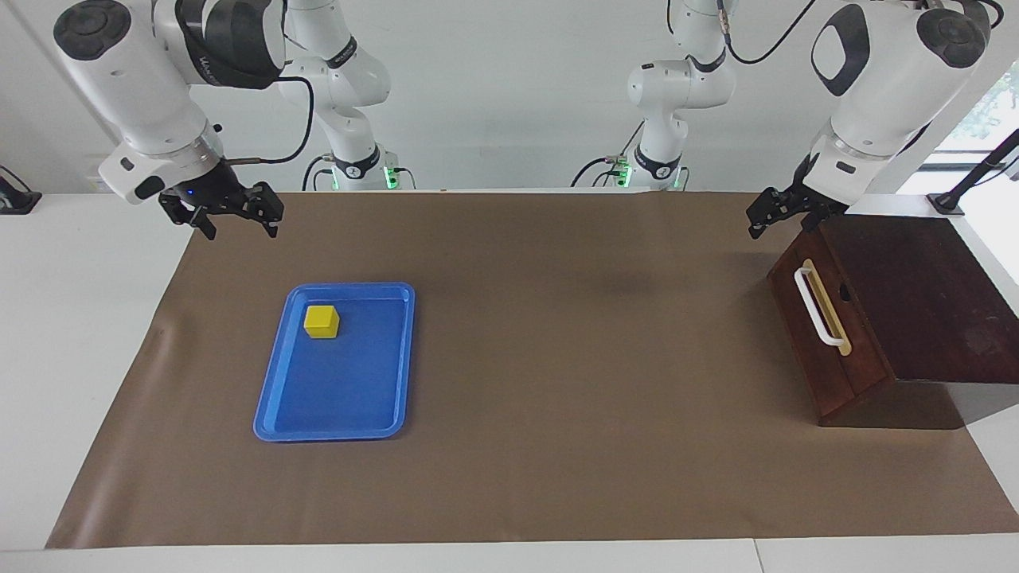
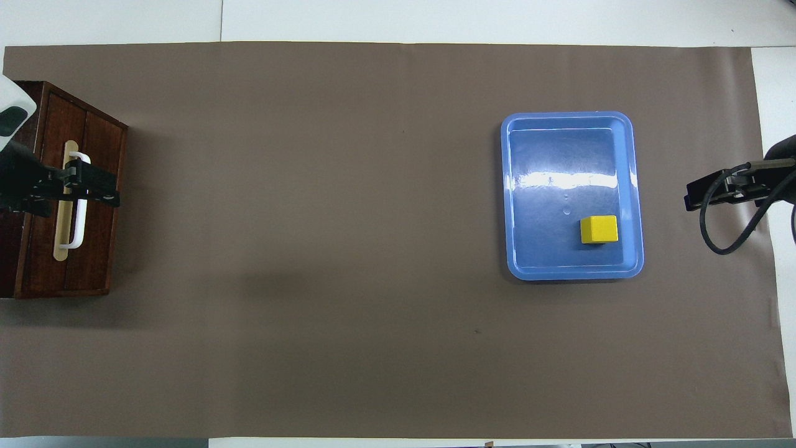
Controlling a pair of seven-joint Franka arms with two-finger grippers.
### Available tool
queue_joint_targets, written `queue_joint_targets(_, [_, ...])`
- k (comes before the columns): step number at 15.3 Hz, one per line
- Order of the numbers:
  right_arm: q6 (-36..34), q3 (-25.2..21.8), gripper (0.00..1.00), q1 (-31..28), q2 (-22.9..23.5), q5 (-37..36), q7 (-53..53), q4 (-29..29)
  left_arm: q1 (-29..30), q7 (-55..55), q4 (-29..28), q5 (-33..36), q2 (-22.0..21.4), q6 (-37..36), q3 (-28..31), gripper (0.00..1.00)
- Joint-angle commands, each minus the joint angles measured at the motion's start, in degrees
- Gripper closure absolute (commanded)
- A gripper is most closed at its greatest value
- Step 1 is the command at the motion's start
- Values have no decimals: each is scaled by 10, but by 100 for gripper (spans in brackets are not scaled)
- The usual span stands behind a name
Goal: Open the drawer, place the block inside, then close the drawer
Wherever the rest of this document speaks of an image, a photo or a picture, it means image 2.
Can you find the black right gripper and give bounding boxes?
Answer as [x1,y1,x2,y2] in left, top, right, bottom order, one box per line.
[684,163,796,212]

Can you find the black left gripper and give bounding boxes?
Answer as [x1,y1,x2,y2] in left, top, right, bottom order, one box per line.
[0,142,122,217]

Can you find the wooden drawer with white handle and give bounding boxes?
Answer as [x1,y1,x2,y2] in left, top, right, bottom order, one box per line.
[16,83,129,299]

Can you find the yellow cube block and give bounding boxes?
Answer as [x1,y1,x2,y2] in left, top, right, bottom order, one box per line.
[580,215,619,245]

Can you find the dark wooden drawer cabinet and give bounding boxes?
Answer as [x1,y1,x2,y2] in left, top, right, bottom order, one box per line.
[0,80,50,301]

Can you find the blue plastic tray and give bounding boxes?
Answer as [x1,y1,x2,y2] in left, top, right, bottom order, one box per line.
[501,111,645,282]

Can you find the brown table mat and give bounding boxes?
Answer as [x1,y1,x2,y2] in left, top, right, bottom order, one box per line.
[0,42,794,439]

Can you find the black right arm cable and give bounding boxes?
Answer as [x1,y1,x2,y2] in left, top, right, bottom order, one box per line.
[699,161,796,256]

